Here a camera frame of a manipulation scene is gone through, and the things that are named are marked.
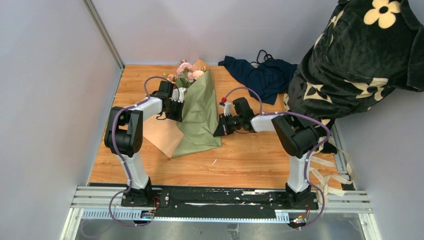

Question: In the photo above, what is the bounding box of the fake rose stem one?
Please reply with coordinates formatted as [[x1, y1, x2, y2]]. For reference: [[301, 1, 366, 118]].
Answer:
[[189, 67, 206, 82]]

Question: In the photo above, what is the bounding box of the navy blue cloth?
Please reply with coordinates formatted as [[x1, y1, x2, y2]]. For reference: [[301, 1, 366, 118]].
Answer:
[[218, 55, 298, 105]]

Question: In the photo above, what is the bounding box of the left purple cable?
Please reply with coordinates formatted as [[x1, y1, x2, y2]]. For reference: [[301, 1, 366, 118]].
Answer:
[[108, 76, 173, 228]]

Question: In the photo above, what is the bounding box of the fake rose stem three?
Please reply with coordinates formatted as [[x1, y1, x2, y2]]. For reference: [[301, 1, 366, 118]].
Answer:
[[176, 60, 195, 83]]

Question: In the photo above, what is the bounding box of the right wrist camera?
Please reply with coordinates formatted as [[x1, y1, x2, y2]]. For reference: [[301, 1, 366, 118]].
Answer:
[[219, 97, 233, 117]]

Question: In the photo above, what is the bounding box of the black cord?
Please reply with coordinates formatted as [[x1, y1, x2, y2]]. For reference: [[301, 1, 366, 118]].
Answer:
[[249, 48, 276, 67]]

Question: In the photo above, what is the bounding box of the wrapping paper sheet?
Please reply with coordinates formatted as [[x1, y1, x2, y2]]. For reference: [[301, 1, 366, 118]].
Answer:
[[143, 59, 222, 158]]

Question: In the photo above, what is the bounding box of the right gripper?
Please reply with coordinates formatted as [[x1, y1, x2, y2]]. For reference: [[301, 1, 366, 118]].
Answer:
[[214, 112, 244, 137]]

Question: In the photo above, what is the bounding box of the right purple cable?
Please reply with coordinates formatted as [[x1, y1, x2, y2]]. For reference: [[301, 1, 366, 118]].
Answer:
[[222, 86, 332, 229]]

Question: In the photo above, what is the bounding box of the aluminium frame post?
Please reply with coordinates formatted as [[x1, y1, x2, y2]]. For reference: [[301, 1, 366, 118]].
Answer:
[[82, 0, 125, 72]]

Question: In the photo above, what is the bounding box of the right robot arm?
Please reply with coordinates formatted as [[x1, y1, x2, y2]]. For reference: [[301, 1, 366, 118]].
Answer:
[[213, 97, 322, 209]]

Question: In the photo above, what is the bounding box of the purple cable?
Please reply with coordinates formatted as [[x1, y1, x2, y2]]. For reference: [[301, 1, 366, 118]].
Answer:
[[222, 86, 332, 229], [108, 76, 173, 228]]

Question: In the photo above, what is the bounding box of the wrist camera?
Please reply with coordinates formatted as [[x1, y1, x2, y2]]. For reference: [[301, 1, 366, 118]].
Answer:
[[171, 87, 187, 103], [219, 97, 233, 117]]

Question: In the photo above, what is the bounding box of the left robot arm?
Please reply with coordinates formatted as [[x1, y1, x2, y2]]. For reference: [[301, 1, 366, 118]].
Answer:
[[104, 78, 187, 207]]

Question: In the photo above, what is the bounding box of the black floral plush blanket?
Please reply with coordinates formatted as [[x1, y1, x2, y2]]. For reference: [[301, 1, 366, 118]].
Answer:
[[283, 0, 424, 154]]

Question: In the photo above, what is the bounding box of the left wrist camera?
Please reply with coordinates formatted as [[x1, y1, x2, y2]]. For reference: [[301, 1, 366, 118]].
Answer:
[[171, 87, 187, 103]]

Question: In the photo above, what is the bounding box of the fake rose stem two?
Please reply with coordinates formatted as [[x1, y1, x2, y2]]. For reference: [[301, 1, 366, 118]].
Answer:
[[162, 72, 179, 87]]

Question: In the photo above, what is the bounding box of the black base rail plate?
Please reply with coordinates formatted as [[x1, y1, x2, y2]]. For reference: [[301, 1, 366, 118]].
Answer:
[[121, 185, 319, 219]]

